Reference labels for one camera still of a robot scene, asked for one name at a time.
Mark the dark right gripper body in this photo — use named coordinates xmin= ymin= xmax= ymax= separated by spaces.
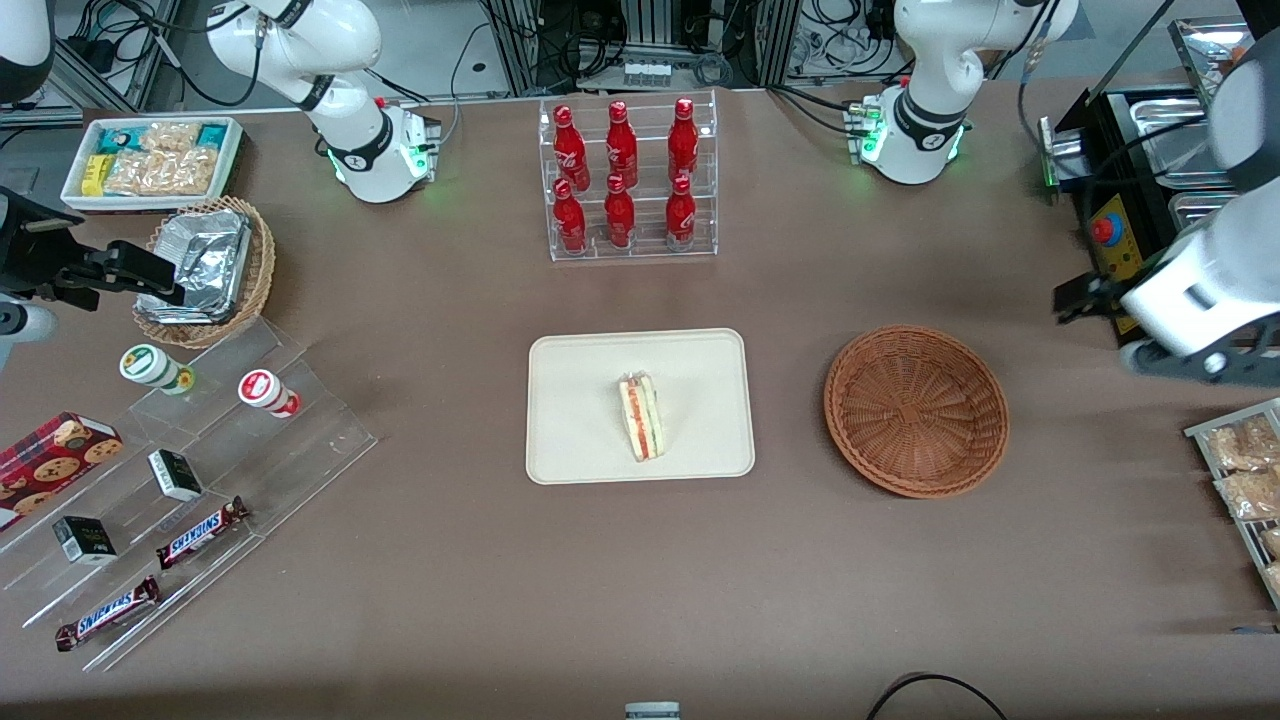
xmin=0 ymin=189 xmax=103 ymax=302

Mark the triangular sandwich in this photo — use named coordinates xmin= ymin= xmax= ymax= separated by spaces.
xmin=617 ymin=372 xmax=666 ymax=463

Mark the light wicker basket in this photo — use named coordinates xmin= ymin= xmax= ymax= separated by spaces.
xmin=133 ymin=196 xmax=277 ymax=350

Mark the tray of packaged snacks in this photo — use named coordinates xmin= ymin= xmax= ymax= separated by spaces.
xmin=1184 ymin=398 xmax=1280 ymax=612

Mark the round brown wicker basket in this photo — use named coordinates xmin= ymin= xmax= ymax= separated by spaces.
xmin=824 ymin=325 xmax=1010 ymax=499

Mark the cream rectangular tray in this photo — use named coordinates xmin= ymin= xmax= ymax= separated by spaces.
xmin=526 ymin=328 xmax=756 ymax=486

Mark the black food warmer appliance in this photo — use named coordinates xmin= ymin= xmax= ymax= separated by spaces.
xmin=1038 ymin=0 xmax=1280 ymax=351

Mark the silver foil packet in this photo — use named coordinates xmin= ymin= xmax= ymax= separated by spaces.
xmin=136 ymin=288 xmax=237 ymax=325
xmin=150 ymin=209 xmax=252 ymax=303

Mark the steel warmer pan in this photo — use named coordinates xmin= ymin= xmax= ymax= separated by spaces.
xmin=1133 ymin=95 xmax=1227 ymax=187
xmin=1168 ymin=190 xmax=1243 ymax=243

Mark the green lid cup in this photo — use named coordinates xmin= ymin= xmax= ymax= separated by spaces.
xmin=119 ymin=344 xmax=196 ymax=396

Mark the large clear bag of crackers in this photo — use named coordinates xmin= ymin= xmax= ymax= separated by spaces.
xmin=104 ymin=147 xmax=218 ymax=197

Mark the white rectangular snack bin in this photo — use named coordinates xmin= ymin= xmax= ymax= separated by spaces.
xmin=60 ymin=116 xmax=245 ymax=213

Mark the red lid cup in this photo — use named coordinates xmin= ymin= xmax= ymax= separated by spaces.
xmin=238 ymin=369 xmax=302 ymax=419

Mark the red plaid cookie box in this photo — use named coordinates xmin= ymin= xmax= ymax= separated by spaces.
xmin=0 ymin=411 xmax=125 ymax=532

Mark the small black box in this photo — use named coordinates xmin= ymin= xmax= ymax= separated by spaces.
xmin=148 ymin=449 xmax=204 ymax=503
xmin=52 ymin=516 xmax=118 ymax=566

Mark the clear acrylic stepped display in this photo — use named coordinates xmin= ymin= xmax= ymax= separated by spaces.
xmin=0 ymin=318 xmax=379 ymax=673

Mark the snickers bar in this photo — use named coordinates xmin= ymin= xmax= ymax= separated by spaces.
xmin=55 ymin=575 xmax=162 ymax=653
xmin=156 ymin=496 xmax=250 ymax=571

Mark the red cola bottle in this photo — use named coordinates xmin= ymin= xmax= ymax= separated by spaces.
xmin=553 ymin=104 xmax=591 ymax=192
xmin=604 ymin=173 xmax=636 ymax=249
xmin=553 ymin=178 xmax=588 ymax=254
xmin=606 ymin=100 xmax=639 ymax=189
xmin=668 ymin=97 xmax=699 ymax=185
xmin=665 ymin=175 xmax=697 ymax=252

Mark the clear acrylic bottle rack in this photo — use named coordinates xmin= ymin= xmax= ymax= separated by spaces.
xmin=538 ymin=89 xmax=719 ymax=263

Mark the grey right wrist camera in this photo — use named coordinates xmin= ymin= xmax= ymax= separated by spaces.
xmin=0 ymin=300 xmax=59 ymax=373

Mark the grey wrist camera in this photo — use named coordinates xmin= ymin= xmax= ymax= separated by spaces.
xmin=1119 ymin=338 xmax=1280 ymax=387
xmin=0 ymin=300 xmax=59 ymax=373

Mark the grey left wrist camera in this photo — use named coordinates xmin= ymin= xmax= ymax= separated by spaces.
xmin=1119 ymin=338 xmax=1280 ymax=387

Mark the black floor cable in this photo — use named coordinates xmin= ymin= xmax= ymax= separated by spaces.
xmin=865 ymin=672 xmax=1012 ymax=720

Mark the aluminium equipment frame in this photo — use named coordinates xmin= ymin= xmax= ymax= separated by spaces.
xmin=485 ymin=0 xmax=803 ymax=93

